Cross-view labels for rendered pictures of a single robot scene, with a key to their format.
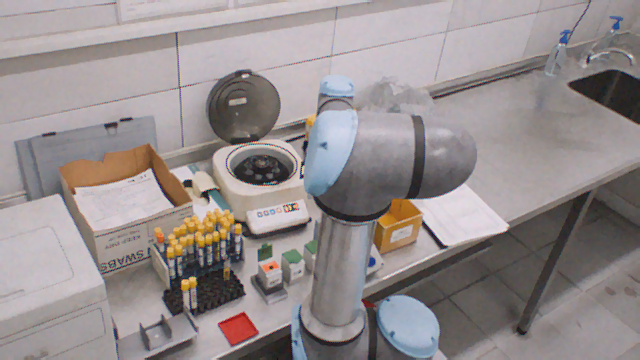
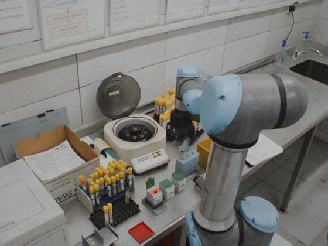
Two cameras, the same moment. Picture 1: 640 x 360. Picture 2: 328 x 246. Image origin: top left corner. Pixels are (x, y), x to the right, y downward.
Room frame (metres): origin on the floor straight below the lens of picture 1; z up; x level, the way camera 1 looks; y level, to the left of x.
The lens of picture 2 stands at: (0.09, 0.16, 1.83)
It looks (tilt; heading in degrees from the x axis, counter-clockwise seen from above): 33 degrees down; 355
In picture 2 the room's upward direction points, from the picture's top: 3 degrees clockwise
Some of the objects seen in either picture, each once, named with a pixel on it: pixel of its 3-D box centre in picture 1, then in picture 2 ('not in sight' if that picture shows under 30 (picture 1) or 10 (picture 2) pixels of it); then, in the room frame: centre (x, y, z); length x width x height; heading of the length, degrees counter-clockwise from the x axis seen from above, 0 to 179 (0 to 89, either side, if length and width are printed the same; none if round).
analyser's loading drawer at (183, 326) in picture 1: (146, 339); (86, 245); (0.75, 0.32, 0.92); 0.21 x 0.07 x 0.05; 128
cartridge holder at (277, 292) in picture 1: (269, 283); (154, 202); (0.96, 0.09, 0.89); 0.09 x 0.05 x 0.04; 37
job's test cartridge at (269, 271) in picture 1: (269, 275); (154, 197); (0.96, 0.09, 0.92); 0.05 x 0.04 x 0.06; 37
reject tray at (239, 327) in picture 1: (238, 328); (141, 232); (0.83, 0.14, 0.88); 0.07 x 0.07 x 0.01; 38
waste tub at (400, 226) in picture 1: (386, 220); (217, 154); (1.21, -0.19, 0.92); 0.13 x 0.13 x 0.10; 35
